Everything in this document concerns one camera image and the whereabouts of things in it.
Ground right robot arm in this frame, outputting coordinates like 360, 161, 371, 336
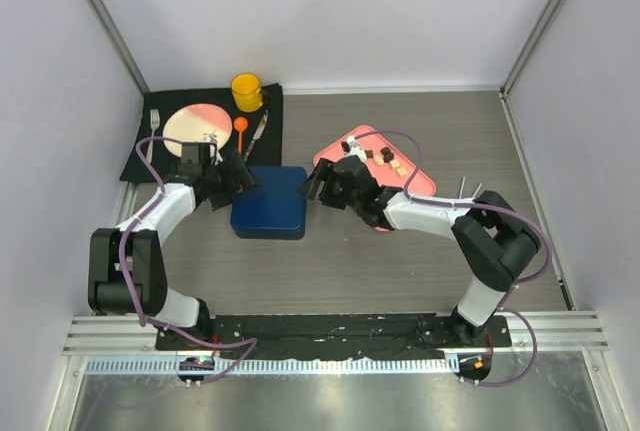
299, 155, 551, 346

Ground steak knife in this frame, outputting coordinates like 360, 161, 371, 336
243, 110, 269, 162

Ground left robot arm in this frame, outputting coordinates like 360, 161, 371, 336
88, 142, 259, 350

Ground silver fork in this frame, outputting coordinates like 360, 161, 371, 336
146, 109, 161, 163

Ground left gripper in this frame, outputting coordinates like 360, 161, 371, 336
203, 150, 261, 211

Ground pink plastic tray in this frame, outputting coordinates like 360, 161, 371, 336
313, 124, 436, 235

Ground pink and cream plate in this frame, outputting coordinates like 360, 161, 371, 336
162, 103, 233, 157

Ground light blue plastic tongs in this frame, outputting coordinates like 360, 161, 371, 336
458, 176, 484, 200

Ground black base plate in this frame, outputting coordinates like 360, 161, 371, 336
186, 313, 512, 361

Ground dark blue box lid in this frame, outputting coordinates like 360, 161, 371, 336
230, 166, 307, 229

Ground dark blue chocolate box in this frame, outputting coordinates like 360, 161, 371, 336
233, 227, 305, 240

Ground yellow mug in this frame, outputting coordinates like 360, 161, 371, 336
231, 73, 263, 113

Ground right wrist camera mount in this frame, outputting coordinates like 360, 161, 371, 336
340, 135, 368, 163

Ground orange plastic spoon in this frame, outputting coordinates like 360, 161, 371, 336
233, 116, 249, 154

